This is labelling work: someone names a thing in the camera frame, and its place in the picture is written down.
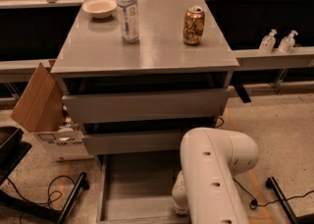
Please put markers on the grey bottom drawer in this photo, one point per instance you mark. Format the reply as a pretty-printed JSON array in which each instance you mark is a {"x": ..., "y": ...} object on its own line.
[{"x": 136, "y": 188}]

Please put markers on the grey drawer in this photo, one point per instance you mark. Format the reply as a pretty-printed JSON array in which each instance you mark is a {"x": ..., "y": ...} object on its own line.
[
  {"x": 133, "y": 142},
  {"x": 136, "y": 188},
  {"x": 143, "y": 106}
]

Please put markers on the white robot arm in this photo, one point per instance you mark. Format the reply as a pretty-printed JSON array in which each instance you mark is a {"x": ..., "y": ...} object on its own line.
[{"x": 204, "y": 189}]

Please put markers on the grey middle drawer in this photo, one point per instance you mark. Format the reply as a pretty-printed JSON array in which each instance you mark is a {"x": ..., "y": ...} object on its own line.
[{"x": 133, "y": 142}]

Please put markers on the grey drawer cabinet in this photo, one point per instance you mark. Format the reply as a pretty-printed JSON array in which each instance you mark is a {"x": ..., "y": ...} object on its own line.
[{"x": 95, "y": 60}]

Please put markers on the grey top drawer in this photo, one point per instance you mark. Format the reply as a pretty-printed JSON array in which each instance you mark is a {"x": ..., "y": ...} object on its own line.
[{"x": 143, "y": 106}]

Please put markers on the open cardboard box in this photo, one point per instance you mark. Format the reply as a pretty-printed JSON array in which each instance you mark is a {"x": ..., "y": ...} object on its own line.
[{"x": 41, "y": 112}]

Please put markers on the black stand leg right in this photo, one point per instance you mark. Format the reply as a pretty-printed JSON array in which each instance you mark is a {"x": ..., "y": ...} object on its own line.
[{"x": 272, "y": 184}]

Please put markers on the gold drink can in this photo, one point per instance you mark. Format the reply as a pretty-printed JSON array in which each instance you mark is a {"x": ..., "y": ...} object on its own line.
[{"x": 193, "y": 25}]

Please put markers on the black stand left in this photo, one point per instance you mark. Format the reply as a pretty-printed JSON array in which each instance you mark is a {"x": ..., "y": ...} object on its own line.
[{"x": 12, "y": 152}]

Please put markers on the left sanitizer pump bottle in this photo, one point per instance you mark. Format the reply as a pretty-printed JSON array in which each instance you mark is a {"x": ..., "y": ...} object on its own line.
[{"x": 268, "y": 42}]

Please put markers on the sanitizer pump bottle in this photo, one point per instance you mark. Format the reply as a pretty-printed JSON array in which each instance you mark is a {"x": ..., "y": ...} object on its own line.
[
  {"x": 268, "y": 42},
  {"x": 288, "y": 42}
]

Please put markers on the right sanitizer pump bottle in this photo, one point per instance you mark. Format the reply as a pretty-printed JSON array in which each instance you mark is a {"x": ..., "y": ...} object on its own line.
[{"x": 288, "y": 42}]

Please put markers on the clear plastic water bottle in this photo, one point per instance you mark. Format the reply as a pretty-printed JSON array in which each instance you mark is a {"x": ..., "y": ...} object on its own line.
[{"x": 129, "y": 20}]

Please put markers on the white paper bowl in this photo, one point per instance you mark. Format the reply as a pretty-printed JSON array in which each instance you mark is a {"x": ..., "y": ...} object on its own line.
[{"x": 99, "y": 9}]

